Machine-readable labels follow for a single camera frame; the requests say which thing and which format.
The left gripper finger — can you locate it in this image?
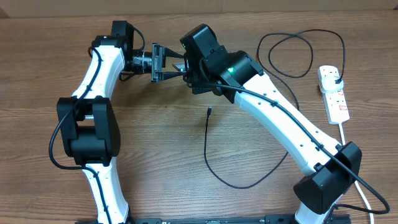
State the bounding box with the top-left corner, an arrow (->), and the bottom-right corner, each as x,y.
163,47 -> 184,58
158,72 -> 186,80

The blue screen Galaxy smartphone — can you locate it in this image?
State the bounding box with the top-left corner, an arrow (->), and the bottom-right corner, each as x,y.
172,62 -> 186,72

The black USB charging cable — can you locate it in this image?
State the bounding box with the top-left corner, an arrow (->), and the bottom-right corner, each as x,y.
203,29 -> 346,190

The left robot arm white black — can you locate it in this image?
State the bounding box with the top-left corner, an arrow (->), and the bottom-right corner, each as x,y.
49,21 -> 184,223

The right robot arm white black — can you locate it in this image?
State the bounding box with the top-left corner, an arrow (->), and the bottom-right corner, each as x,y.
180,24 -> 362,223

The white charger plug adapter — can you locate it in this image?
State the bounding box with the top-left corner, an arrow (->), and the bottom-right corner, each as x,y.
319,77 -> 344,94

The white power strip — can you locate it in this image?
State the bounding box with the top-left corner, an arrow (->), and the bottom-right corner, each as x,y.
317,65 -> 349,124

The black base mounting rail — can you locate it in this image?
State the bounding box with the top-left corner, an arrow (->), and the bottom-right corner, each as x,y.
75,215 -> 351,224

